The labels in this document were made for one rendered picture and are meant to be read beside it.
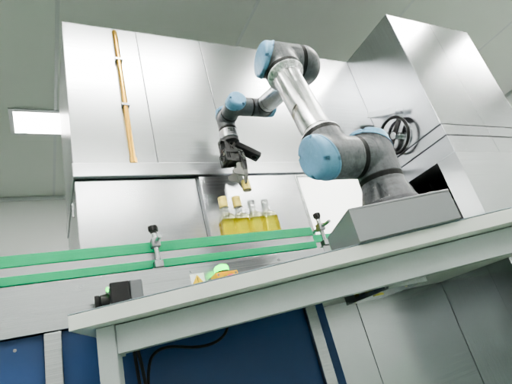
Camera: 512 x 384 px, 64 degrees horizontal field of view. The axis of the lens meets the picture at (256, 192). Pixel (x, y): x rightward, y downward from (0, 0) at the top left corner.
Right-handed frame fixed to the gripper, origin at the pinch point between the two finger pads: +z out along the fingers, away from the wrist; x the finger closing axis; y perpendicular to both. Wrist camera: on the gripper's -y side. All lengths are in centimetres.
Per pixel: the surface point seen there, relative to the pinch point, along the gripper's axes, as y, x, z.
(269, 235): 2.6, 13.8, 27.4
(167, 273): 40, 17, 37
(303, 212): -31.5, -13.2, 9.2
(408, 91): -101, 11, -45
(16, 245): 108, -306, -96
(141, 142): 35.4, -13.8, -27.1
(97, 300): 59, 22, 43
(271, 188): -18.5, -12.8, -3.3
